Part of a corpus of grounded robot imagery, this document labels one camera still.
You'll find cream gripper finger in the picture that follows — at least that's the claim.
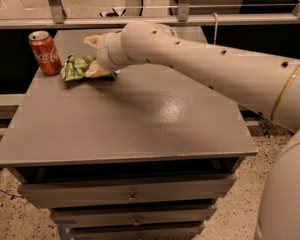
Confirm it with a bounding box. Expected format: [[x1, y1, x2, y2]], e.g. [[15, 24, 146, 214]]
[[84, 60, 115, 78], [83, 35, 100, 48]]

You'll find green jalapeno chip bag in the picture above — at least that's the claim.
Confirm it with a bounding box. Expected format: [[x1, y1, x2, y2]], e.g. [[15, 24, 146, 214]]
[[60, 54, 119, 82]]

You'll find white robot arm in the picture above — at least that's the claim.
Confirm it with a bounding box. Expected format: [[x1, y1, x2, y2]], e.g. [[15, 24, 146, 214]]
[[84, 20, 300, 240]]

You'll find red coke can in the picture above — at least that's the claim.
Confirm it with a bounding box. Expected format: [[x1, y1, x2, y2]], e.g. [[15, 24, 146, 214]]
[[28, 30, 62, 76]]

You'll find top grey drawer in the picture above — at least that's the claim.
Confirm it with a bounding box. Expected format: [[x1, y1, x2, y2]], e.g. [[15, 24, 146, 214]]
[[18, 174, 236, 208]]

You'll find grey drawer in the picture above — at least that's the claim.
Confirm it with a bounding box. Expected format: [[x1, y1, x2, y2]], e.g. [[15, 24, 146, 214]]
[[52, 202, 216, 228], [71, 222, 204, 240], [18, 174, 236, 208]]

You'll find middle grey drawer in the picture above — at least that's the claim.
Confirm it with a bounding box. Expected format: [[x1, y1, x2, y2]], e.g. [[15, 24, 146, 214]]
[[52, 202, 216, 228]]

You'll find bottom grey drawer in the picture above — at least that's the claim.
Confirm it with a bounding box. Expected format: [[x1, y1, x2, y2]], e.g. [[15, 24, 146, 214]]
[[71, 222, 204, 240]]

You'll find white cable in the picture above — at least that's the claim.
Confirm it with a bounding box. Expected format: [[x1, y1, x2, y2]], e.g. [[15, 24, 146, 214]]
[[211, 12, 220, 46]]

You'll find metal railing frame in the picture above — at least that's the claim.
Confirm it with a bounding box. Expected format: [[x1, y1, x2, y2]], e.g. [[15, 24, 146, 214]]
[[0, 0, 300, 29]]

